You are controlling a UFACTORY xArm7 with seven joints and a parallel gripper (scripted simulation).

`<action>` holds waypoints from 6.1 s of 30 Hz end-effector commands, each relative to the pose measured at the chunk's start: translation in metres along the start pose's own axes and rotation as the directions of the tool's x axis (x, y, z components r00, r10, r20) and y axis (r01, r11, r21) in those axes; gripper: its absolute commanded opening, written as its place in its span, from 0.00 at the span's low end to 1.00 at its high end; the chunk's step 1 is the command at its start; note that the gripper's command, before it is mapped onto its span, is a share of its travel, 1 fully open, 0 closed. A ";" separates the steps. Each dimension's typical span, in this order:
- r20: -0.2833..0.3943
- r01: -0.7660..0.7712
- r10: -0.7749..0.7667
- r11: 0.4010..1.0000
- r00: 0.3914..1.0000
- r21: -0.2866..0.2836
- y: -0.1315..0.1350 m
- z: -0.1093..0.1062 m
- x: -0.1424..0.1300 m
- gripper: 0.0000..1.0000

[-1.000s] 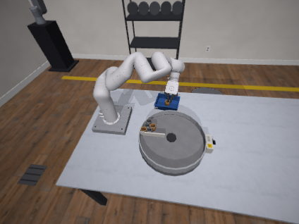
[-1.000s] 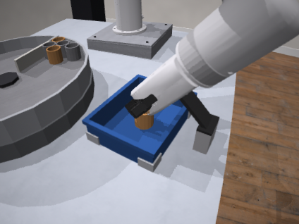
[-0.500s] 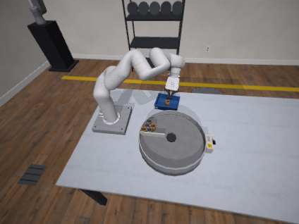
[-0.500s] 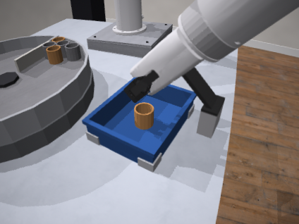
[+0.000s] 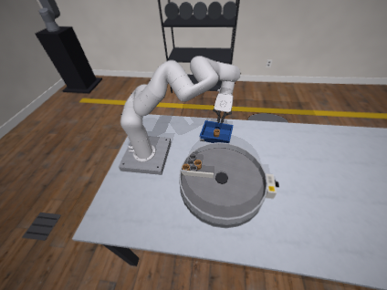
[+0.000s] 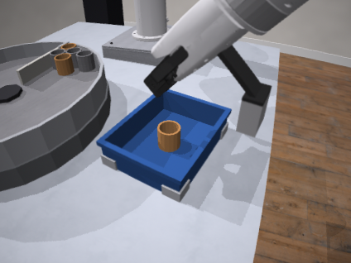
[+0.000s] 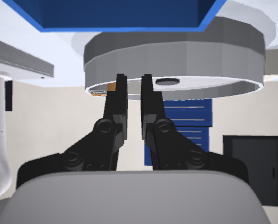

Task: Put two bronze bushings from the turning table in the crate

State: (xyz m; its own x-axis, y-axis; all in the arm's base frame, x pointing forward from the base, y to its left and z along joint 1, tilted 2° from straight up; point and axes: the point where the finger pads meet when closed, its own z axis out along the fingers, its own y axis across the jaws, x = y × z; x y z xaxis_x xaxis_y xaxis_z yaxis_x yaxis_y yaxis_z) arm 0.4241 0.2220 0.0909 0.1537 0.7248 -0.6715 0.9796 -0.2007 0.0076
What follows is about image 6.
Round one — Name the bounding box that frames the bronze bushing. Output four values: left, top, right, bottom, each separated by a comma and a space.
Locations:
54, 53, 75, 76
157, 120, 180, 152
61, 43, 77, 50

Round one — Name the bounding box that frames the blue plastic crate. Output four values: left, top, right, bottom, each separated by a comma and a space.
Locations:
96, 89, 232, 203

